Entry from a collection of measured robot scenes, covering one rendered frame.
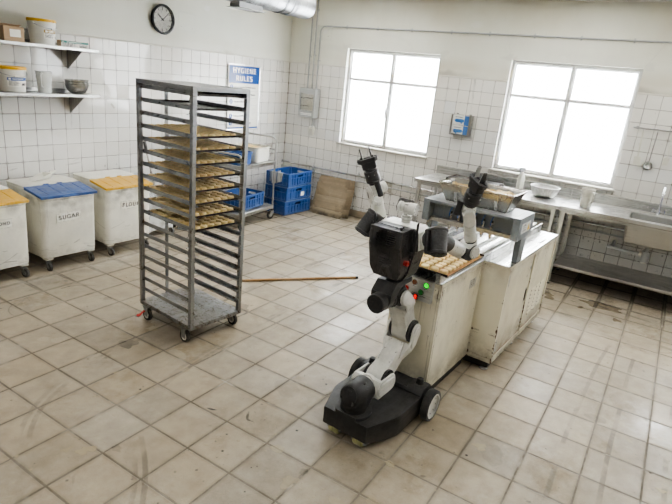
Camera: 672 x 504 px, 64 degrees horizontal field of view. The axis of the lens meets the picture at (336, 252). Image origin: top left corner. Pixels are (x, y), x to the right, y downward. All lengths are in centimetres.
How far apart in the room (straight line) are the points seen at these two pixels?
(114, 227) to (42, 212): 76
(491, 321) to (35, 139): 451
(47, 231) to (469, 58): 512
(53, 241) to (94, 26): 223
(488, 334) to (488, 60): 400
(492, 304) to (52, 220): 386
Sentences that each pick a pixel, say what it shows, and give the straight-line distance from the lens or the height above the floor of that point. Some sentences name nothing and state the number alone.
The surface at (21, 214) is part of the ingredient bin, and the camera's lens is 530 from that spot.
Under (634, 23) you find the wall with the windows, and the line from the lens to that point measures 686.
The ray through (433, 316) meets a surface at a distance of 337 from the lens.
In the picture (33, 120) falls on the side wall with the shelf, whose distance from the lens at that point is 598.
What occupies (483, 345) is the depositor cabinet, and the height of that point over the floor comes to 21.
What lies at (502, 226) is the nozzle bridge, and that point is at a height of 108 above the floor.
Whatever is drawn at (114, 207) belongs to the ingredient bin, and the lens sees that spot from 578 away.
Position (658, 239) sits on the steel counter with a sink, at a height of 72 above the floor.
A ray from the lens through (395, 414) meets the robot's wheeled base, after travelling 320.
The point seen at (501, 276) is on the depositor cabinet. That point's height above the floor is 76.
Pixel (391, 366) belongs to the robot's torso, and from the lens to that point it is 328.
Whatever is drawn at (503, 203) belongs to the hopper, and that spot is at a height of 125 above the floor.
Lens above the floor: 196
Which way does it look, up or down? 18 degrees down
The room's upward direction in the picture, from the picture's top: 6 degrees clockwise
